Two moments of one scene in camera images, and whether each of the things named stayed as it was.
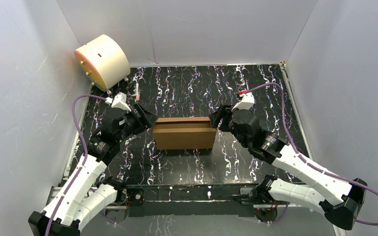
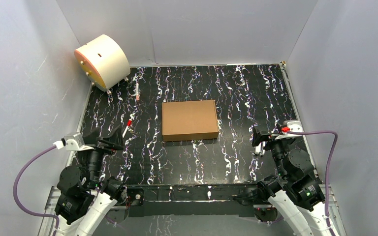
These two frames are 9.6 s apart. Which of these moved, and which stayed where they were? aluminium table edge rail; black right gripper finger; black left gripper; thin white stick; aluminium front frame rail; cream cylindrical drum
Moved: black left gripper; black right gripper finger
Stayed: cream cylindrical drum; aluminium front frame rail; aluminium table edge rail; thin white stick
